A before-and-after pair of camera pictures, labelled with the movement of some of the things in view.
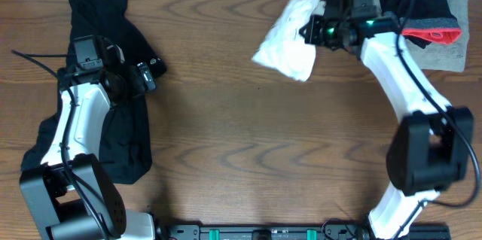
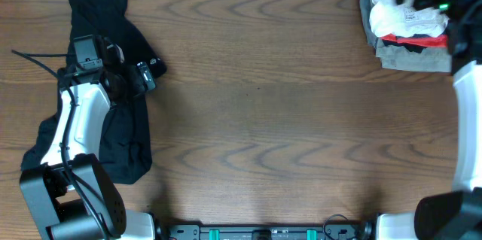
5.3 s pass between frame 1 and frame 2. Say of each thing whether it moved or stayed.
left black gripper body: stayed
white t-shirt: moved
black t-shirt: stayed
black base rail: stayed
